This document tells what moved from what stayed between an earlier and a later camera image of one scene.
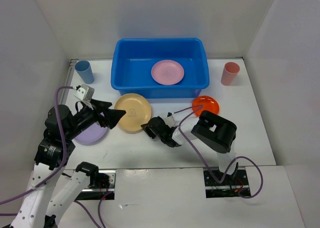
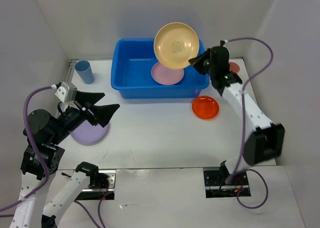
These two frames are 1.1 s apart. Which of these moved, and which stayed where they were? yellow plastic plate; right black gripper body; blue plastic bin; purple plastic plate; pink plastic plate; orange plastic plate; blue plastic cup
Moved: right black gripper body; yellow plastic plate
Stayed: orange plastic plate; pink plastic plate; purple plastic plate; blue plastic bin; blue plastic cup
